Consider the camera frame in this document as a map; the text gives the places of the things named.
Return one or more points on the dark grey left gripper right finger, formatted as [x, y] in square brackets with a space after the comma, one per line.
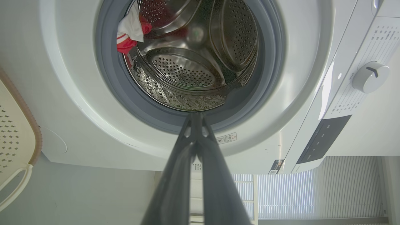
[220, 193]

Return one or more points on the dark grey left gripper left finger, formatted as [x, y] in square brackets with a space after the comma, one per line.
[170, 190]

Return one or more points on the dark washing machine control panel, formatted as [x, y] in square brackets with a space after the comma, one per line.
[323, 139]

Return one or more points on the stainless steel washing machine drum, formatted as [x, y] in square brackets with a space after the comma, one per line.
[193, 53]

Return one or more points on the cream perforated laundry basket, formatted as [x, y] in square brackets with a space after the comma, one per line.
[14, 137]

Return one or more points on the warning sticker label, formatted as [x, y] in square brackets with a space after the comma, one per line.
[226, 138]

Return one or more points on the black QR code sticker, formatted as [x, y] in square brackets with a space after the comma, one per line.
[275, 166]

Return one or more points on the white window blinds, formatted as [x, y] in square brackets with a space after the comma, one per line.
[315, 190]

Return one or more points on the white front-load washing machine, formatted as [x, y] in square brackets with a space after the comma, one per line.
[300, 93]

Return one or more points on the grey rubber door gasket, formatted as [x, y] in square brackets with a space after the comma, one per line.
[268, 72]

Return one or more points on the red and white garment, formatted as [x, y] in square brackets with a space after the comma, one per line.
[132, 29]

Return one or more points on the white round selector knob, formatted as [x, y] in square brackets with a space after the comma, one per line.
[370, 77]

